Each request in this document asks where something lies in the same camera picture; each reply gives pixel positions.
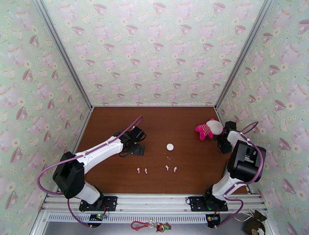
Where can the pink and white plush toy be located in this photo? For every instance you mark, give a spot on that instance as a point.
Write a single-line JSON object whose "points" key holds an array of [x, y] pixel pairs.
{"points": [[205, 130]]}

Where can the aluminium frame rail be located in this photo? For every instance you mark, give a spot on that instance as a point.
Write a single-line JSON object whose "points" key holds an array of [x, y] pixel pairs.
{"points": [[149, 203]]}

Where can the white round earbud charging case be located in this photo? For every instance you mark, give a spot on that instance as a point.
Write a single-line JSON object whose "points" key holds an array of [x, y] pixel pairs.
{"points": [[170, 146]]}

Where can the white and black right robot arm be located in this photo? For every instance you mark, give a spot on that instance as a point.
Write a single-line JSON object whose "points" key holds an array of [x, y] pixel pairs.
{"points": [[243, 164]]}

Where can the small metal debris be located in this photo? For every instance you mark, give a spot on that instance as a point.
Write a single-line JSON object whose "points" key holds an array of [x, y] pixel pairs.
{"points": [[167, 157]]}

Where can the red carabiner clip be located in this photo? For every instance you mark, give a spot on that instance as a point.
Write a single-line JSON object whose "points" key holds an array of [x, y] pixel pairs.
{"points": [[140, 222]]}

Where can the aluminium corner post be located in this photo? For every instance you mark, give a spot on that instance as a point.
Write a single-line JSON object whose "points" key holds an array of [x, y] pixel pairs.
{"points": [[246, 48], [60, 48]]}

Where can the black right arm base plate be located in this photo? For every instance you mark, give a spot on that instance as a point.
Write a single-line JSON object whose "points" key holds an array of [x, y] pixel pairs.
{"points": [[195, 204]]}

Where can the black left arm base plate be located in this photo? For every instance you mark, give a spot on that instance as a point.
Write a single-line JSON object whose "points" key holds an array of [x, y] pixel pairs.
{"points": [[111, 203]]}

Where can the small circuit board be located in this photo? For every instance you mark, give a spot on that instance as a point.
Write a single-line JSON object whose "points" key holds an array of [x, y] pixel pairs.
{"points": [[212, 218], [97, 216]]}

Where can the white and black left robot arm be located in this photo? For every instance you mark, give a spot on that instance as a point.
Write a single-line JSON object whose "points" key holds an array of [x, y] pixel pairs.
{"points": [[101, 149]]}

